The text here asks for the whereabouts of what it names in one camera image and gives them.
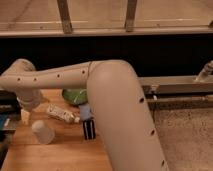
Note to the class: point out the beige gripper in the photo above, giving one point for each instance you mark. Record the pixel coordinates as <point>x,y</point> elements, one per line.
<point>28,100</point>

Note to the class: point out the white ceramic cup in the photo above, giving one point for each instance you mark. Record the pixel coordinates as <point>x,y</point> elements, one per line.
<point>43,133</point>

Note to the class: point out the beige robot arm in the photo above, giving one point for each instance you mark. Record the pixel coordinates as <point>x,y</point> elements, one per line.
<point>117,102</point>

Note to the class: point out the white tube with label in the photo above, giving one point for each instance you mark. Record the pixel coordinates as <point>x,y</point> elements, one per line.
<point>62,114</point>

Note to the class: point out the green bowl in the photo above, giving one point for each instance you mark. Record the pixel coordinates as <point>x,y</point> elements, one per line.
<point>75,96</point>

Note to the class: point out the left wooden post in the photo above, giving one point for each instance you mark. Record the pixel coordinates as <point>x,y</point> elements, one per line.
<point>65,16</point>

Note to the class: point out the wooden post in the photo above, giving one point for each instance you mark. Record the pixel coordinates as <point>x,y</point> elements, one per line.
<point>130,15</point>
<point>65,16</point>

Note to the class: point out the right wooden post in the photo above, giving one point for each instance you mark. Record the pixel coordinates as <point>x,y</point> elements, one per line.
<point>130,15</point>

